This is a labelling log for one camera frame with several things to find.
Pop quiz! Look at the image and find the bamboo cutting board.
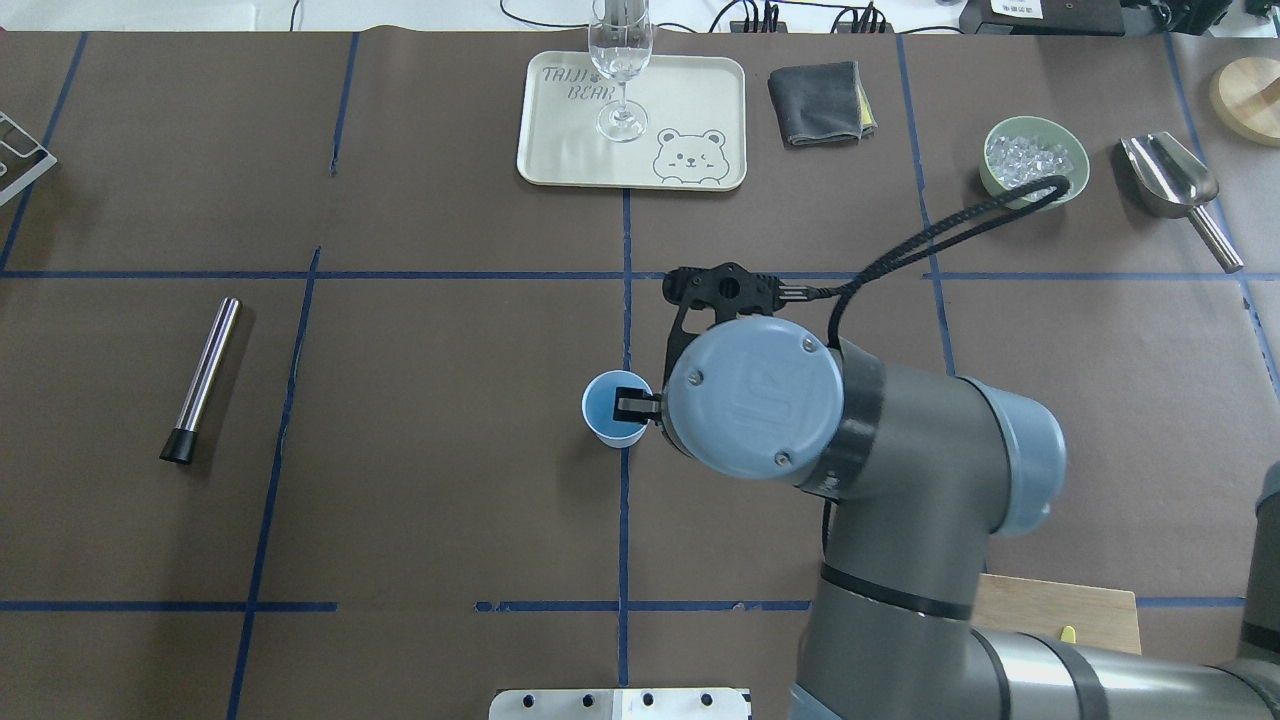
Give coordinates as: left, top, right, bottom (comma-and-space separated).
972, 573, 1142, 655

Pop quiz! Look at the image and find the steel muddler with black tip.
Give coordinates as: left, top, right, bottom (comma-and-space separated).
157, 296, 242, 465

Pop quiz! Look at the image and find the steel ice scoop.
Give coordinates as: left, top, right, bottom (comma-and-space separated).
1119, 131, 1245, 274

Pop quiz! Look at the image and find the wooden cup tree stand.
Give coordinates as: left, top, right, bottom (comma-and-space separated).
1210, 56, 1279, 149

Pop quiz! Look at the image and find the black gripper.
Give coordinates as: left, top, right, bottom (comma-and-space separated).
613, 263, 781, 421

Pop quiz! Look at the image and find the cream bear serving tray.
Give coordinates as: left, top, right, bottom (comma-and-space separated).
515, 51, 748, 192

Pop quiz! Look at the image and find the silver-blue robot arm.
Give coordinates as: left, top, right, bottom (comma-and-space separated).
614, 263, 1277, 719

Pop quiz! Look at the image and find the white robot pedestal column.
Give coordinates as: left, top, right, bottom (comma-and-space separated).
488, 687, 753, 719

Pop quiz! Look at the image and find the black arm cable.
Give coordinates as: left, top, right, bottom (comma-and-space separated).
774, 176, 1073, 346

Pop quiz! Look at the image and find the grey folded cloth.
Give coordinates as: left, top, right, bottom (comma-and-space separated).
767, 60, 878, 147

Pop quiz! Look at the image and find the light blue plastic cup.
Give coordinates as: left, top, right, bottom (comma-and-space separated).
580, 369, 652, 448

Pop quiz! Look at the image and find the clear wine glass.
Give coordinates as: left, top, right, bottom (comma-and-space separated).
588, 1, 654, 143

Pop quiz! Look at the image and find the white wire cup rack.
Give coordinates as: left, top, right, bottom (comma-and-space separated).
1, 111, 58, 205

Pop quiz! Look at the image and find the green bowl of ice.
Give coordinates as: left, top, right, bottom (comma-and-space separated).
978, 117, 1091, 208

